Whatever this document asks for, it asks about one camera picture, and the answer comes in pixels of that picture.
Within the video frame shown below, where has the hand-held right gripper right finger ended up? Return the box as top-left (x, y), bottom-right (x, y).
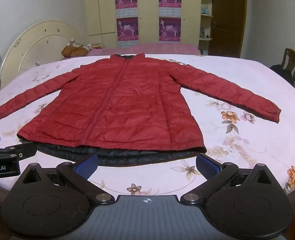
top-left (180, 152), bottom-right (274, 205)

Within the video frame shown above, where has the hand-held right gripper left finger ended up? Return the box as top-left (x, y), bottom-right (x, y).
top-left (20, 153), bottom-right (114, 205)

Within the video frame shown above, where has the red puffer jacket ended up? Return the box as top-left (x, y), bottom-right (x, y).
top-left (0, 52), bottom-right (282, 167)

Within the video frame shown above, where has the floral white bed sheet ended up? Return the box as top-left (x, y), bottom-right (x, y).
top-left (0, 53), bottom-right (295, 207)

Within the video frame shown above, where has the cream curved headboard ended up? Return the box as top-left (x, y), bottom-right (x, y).
top-left (0, 20), bottom-right (86, 91)

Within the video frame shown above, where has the orange woven bag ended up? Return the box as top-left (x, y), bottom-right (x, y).
top-left (61, 44), bottom-right (88, 57)

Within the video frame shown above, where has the pink covered bed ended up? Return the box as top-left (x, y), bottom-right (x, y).
top-left (60, 42), bottom-right (203, 61)

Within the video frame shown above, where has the wooden chair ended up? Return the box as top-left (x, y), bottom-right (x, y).
top-left (280, 48), bottom-right (295, 85)

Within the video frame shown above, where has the cream corner shelf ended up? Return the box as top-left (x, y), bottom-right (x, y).
top-left (198, 0), bottom-right (215, 55)

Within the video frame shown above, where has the brown wooden door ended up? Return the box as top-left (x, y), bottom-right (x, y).
top-left (209, 0), bottom-right (248, 58)

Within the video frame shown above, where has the cream wardrobe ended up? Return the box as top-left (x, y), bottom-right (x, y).
top-left (83, 0), bottom-right (202, 48)

